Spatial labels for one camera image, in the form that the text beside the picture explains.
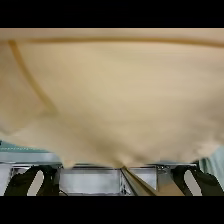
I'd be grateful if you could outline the silver frame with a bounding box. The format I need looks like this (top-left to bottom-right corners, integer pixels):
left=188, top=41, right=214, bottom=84
left=0, top=151, right=201, bottom=197

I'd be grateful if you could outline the beige T-shirt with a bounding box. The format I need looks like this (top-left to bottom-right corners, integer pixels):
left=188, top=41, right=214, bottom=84
left=0, top=27, right=224, bottom=170

